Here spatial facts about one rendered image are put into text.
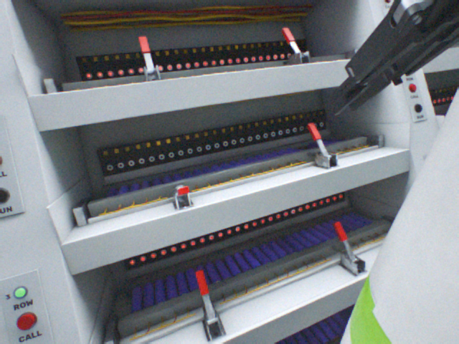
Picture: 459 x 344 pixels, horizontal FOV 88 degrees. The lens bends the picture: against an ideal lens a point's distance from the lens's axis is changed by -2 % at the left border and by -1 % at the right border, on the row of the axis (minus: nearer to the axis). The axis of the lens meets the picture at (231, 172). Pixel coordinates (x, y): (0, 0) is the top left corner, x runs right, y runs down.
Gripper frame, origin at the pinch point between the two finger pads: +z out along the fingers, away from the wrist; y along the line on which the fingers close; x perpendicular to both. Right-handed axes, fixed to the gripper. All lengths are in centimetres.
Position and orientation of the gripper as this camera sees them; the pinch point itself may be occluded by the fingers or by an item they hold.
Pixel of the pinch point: (356, 92)
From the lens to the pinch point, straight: 40.4
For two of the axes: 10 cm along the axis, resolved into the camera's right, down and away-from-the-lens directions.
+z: -2.1, 3.1, 9.3
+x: -2.9, -9.2, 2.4
